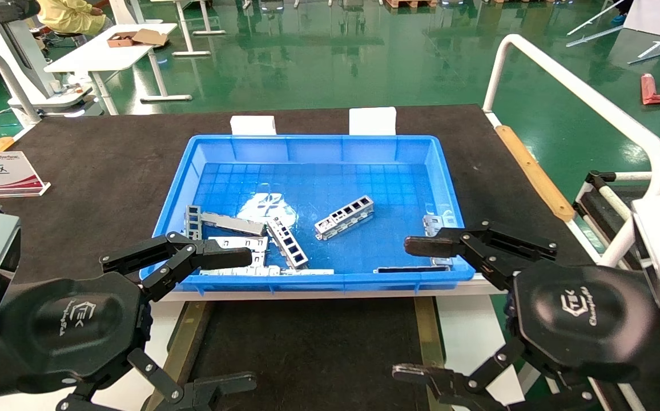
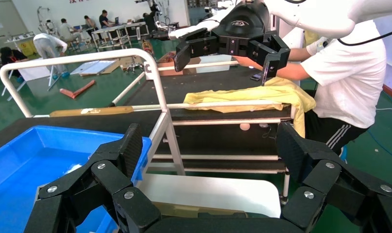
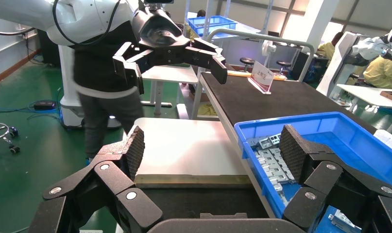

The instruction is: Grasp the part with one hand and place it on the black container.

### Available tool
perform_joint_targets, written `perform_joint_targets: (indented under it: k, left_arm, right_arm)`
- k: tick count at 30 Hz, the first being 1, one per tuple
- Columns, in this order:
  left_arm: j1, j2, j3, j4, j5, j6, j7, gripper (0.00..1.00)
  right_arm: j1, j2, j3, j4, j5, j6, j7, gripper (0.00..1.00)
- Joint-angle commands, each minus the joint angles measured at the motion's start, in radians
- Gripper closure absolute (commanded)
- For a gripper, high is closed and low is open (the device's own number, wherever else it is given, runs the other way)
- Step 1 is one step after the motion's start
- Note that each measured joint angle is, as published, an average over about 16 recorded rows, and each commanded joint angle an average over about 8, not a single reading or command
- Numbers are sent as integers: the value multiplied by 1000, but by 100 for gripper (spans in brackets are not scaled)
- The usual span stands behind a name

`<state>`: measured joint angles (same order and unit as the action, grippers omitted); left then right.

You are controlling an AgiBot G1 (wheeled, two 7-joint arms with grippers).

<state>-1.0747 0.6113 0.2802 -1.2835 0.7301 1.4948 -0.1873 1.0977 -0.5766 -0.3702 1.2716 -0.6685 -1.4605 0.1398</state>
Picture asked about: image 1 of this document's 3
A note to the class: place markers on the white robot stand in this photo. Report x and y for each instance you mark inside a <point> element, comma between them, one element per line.
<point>16,51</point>

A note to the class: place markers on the short thin silver strip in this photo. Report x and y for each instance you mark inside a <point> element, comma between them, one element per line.
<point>307,272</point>

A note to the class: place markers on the long flat grey metal part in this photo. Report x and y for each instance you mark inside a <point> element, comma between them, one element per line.
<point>233,223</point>

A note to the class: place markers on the white foam block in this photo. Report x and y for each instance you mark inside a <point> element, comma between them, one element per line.
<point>253,125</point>
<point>372,121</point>

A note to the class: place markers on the white tubular railing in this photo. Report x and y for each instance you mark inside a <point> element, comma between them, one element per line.
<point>587,94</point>

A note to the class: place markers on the white board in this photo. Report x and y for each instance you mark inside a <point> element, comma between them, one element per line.
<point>652,14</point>

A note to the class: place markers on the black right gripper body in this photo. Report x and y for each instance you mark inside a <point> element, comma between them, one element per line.
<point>581,319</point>

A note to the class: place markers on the flat slotted silver plate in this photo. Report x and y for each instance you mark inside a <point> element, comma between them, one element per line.
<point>258,260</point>
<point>244,243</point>

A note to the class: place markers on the wooden pallets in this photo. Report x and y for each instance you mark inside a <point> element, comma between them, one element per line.
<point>410,3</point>

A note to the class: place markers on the black cart with white tubes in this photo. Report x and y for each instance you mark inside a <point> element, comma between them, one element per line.
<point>627,191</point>

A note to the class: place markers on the white work table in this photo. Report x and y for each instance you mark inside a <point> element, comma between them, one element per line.
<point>101,57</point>

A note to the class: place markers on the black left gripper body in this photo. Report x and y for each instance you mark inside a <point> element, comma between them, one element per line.
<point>73,325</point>

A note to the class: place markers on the long wooden edge strip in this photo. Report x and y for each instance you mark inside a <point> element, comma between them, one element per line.
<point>535,174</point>

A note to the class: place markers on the thin silver metal strip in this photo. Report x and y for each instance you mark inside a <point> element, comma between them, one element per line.
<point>250,272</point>

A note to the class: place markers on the person in yellow clothing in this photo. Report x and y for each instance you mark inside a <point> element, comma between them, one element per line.
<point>70,14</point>

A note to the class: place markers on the slotted silver bracket by wall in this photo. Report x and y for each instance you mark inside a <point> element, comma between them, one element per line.
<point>441,224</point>

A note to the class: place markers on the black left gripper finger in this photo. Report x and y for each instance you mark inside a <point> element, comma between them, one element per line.
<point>204,394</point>
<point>181,254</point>

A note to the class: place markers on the white metal bar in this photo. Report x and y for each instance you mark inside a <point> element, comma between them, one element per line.
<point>595,17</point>
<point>590,36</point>

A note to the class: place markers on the silver bracket with blue-showing holes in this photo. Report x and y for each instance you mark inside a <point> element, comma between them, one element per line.
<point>288,244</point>

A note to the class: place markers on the white table frame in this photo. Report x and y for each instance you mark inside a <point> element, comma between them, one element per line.
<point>190,34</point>

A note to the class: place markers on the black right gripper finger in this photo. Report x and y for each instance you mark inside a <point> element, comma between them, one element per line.
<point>495,248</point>
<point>478,394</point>

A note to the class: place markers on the upright silver metal bracket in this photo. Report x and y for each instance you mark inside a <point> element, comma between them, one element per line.
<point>193,220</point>

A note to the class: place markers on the open cardboard box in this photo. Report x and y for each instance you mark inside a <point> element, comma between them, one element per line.
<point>136,39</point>

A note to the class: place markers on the blue plastic bin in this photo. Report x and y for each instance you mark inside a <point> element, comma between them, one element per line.
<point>335,182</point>

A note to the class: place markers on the white arched rail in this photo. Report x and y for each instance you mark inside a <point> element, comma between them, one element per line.
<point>13,80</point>

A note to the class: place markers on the silver metal bracket with square holes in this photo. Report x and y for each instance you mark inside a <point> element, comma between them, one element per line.
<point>344,217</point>

